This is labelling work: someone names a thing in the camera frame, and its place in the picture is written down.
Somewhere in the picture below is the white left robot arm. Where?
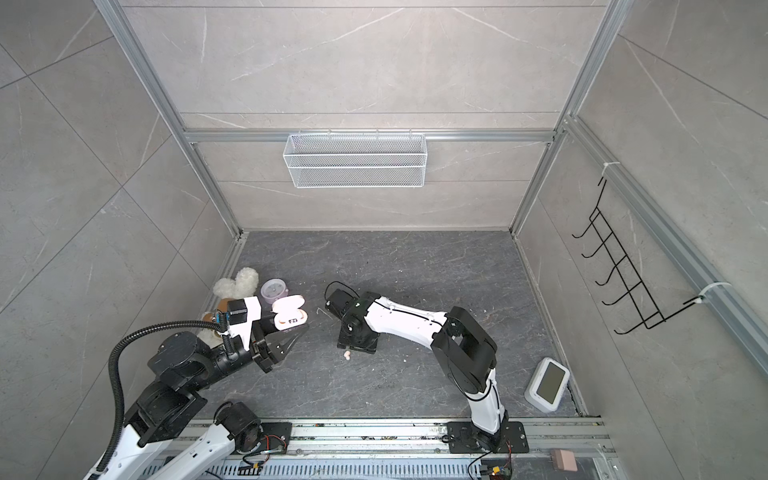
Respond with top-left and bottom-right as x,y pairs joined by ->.
86,320 -> 309,479

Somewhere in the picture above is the peach earbud charging case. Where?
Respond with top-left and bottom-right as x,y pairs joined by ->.
272,295 -> 308,331

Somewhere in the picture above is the black wall hook rack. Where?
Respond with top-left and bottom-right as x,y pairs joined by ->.
571,177 -> 706,336

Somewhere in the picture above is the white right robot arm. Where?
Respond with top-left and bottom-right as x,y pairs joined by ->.
325,288 -> 508,452

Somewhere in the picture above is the pink alarm clock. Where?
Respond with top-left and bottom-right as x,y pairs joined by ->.
260,279 -> 289,305

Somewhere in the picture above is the white digital timer device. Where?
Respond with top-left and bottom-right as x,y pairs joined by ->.
524,357 -> 571,413

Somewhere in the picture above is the slotted cable duct rail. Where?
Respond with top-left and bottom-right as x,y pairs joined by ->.
199,418 -> 626,479

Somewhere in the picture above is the plush bunny brown hoodie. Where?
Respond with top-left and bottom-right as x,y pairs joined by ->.
202,267 -> 259,325

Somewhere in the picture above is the pink block beside rail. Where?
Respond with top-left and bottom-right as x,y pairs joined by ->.
551,449 -> 579,472

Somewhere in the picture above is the white wire mesh basket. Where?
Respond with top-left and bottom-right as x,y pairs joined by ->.
283,133 -> 428,189

